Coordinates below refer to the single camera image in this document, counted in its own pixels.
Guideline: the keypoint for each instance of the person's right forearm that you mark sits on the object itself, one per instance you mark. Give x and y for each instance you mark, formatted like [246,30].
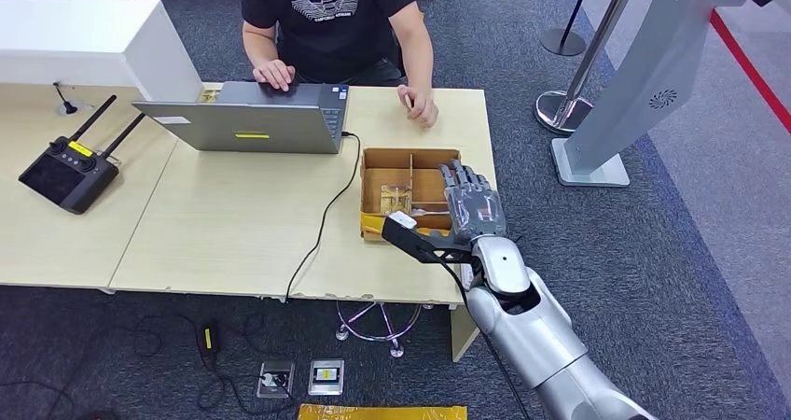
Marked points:
[256,43]

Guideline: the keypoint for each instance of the chrome stool base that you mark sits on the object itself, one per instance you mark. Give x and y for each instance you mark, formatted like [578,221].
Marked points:
[395,346]

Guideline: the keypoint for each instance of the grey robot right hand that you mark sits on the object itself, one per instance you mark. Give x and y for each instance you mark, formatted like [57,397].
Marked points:
[476,207]

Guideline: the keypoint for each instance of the person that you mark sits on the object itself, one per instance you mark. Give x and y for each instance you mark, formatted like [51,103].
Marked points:
[327,28]

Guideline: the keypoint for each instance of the hotel room key card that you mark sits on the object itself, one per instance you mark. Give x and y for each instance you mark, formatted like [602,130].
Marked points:
[395,199]

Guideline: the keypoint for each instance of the black power adapter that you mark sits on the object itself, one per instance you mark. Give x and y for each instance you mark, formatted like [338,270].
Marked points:
[209,340]

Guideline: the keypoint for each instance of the grey laptop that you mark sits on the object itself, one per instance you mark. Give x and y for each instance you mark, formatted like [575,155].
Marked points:
[247,126]

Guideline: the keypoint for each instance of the wooden desk leg panel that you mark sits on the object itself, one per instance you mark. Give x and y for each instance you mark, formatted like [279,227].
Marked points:
[462,337]

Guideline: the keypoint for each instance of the chrome stanchion post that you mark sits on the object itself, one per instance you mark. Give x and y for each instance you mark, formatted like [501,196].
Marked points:
[561,111]

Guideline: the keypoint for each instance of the wooden divided box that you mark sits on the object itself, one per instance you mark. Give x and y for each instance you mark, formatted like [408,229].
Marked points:
[426,179]

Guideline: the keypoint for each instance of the small yellow patterned card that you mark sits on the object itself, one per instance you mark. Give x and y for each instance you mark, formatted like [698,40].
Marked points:
[210,95]

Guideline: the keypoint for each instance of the black remote controller with antennas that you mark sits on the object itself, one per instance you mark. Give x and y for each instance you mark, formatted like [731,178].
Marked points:
[62,179]

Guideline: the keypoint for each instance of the yellow wrapped box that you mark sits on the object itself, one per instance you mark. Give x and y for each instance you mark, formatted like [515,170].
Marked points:
[383,413]

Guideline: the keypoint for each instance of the floor socket with plug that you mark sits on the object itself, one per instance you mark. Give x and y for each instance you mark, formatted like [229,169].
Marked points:
[275,380]

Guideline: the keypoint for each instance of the person's left forearm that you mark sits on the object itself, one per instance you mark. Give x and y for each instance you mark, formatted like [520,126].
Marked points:
[417,52]

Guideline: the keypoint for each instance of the white counter block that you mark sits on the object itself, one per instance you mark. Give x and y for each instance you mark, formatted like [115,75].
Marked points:
[80,43]

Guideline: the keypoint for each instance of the grey kiosk stand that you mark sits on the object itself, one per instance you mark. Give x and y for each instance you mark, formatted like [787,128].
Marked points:
[642,83]

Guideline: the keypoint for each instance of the person's right hand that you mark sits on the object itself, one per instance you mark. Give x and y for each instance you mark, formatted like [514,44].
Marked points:
[275,74]

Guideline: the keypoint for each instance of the person's left hand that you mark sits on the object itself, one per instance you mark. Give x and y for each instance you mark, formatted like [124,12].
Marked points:
[423,105]

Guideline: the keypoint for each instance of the closed silver floor socket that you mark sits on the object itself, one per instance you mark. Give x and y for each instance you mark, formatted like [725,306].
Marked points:
[326,377]

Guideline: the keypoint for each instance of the black stanchion post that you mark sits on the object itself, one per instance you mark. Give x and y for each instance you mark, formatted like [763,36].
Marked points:
[562,42]

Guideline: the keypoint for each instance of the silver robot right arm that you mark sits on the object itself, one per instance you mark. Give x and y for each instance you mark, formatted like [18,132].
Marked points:
[537,337]

